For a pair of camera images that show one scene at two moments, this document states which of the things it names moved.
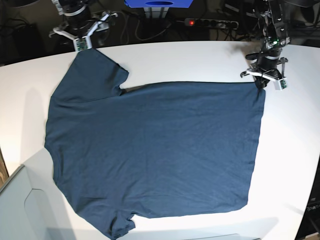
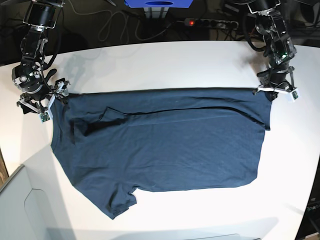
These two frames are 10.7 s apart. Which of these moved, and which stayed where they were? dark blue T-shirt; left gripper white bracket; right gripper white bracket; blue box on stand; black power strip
Moved: left gripper white bracket; dark blue T-shirt; right gripper white bracket
Stayed: black power strip; blue box on stand
